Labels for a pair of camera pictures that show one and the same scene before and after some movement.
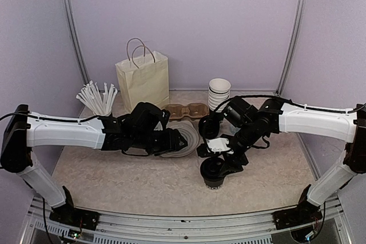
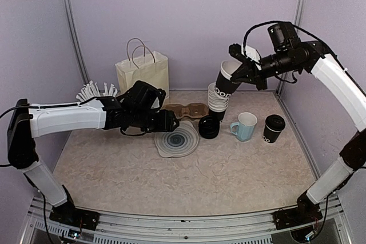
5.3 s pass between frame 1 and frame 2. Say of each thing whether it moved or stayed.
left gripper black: moved
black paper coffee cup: moved
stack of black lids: stayed
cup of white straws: stayed
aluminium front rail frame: stayed
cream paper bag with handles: stayed
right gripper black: moved
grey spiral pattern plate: stayed
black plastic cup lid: moved
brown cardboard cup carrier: stayed
